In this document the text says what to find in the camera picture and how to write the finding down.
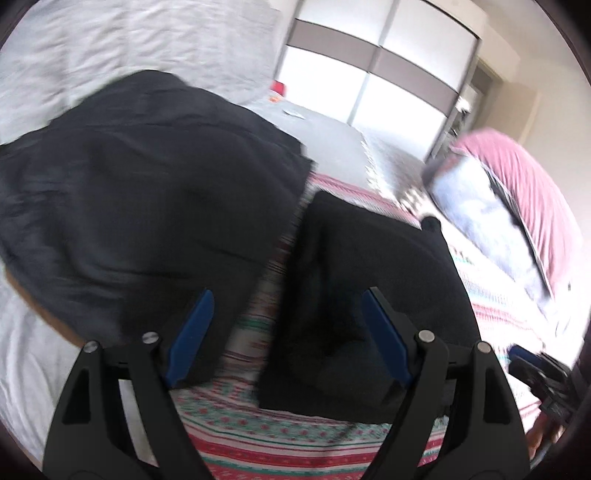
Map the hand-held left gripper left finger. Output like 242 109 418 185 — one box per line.
44 288 216 480

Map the white and grey wardrobe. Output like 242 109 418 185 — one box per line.
274 0 490 160

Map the folded black padded garment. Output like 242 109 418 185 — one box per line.
0 69 317 352

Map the pink velvet pillow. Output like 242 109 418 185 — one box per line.
450 128 587 301

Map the doorway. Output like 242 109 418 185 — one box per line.
445 60 497 139

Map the black long coat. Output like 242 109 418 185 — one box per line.
257 190 483 424

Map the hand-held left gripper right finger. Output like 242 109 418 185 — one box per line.
361 287 530 480

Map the person's right hand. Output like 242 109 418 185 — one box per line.
525 411 560 462

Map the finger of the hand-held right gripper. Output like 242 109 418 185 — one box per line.
508 344 550 393

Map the light blue fleece blanket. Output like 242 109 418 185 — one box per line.
422 154 555 301

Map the striped patterned bed blanket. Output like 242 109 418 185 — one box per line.
139 171 548 480

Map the white bed sheet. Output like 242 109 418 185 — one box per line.
0 0 301 146

